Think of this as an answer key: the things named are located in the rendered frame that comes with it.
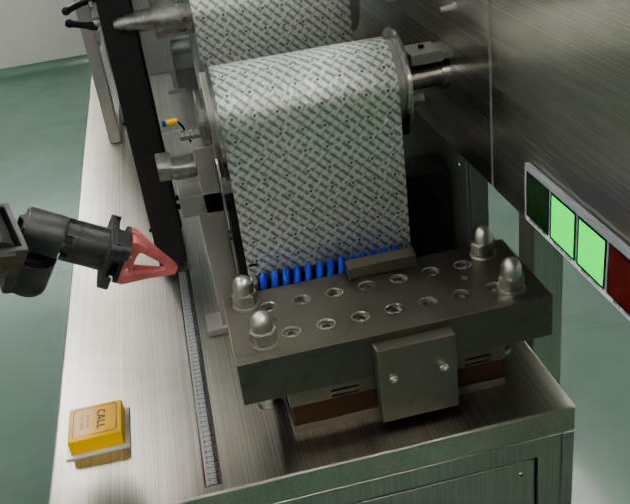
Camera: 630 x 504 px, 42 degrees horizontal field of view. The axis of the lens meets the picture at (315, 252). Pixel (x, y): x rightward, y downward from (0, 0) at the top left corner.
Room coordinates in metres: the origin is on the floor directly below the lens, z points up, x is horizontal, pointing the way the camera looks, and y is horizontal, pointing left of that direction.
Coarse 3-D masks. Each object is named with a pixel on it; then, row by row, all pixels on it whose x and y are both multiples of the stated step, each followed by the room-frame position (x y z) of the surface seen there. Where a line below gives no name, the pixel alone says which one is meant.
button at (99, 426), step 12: (84, 408) 0.90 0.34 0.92; (96, 408) 0.89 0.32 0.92; (108, 408) 0.89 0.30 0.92; (120, 408) 0.89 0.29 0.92; (72, 420) 0.88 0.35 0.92; (84, 420) 0.87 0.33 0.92; (96, 420) 0.87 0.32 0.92; (108, 420) 0.87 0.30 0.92; (120, 420) 0.86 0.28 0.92; (72, 432) 0.85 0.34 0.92; (84, 432) 0.85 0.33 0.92; (96, 432) 0.85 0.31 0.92; (108, 432) 0.84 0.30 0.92; (120, 432) 0.84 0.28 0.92; (72, 444) 0.83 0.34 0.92; (84, 444) 0.83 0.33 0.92; (96, 444) 0.84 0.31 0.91; (108, 444) 0.84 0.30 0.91; (120, 444) 0.84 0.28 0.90
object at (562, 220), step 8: (552, 200) 0.77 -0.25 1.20; (552, 208) 0.77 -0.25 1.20; (560, 208) 0.76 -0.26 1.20; (552, 216) 0.77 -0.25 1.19; (560, 216) 0.76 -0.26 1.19; (568, 216) 0.74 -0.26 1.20; (552, 224) 0.77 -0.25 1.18; (560, 224) 0.76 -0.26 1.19; (568, 224) 0.74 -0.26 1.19; (552, 232) 0.77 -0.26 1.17; (560, 232) 0.75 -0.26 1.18; (568, 232) 0.74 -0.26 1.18; (560, 240) 0.75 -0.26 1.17; (568, 240) 0.74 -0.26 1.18; (568, 248) 0.74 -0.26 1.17
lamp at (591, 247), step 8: (584, 224) 0.71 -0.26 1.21; (584, 232) 0.71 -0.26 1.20; (592, 232) 0.69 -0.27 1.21; (584, 240) 0.70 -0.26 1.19; (592, 240) 0.69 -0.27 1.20; (600, 240) 0.68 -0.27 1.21; (584, 248) 0.70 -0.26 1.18; (592, 248) 0.69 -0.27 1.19; (600, 248) 0.67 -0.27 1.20; (584, 256) 0.70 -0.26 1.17; (592, 256) 0.69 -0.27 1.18; (600, 256) 0.67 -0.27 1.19; (584, 264) 0.70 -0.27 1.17; (592, 264) 0.69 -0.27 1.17; (600, 264) 0.67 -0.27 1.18; (592, 272) 0.69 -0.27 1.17; (600, 272) 0.67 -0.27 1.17; (600, 280) 0.67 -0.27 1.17
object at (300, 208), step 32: (288, 160) 1.01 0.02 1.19; (320, 160) 1.02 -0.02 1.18; (352, 160) 1.02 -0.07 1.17; (384, 160) 1.03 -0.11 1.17; (256, 192) 1.01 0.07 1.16; (288, 192) 1.01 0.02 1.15; (320, 192) 1.02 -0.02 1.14; (352, 192) 1.02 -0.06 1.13; (384, 192) 1.03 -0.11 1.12; (256, 224) 1.00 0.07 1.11; (288, 224) 1.01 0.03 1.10; (320, 224) 1.02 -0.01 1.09; (352, 224) 1.02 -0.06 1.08; (384, 224) 1.03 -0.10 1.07; (256, 256) 1.00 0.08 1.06; (288, 256) 1.01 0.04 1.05; (320, 256) 1.02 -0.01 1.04
